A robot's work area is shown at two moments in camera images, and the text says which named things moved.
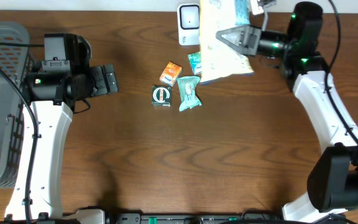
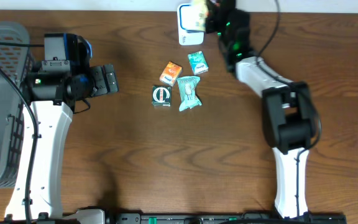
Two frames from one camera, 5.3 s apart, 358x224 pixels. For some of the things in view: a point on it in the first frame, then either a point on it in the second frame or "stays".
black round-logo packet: (161, 96) stays
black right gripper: (243, 40) -> (212, 8)
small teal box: (195, 60) stays
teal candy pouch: (188, 90) stays
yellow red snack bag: (217, 58) -> (197, 12)
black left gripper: (104, 88) stays
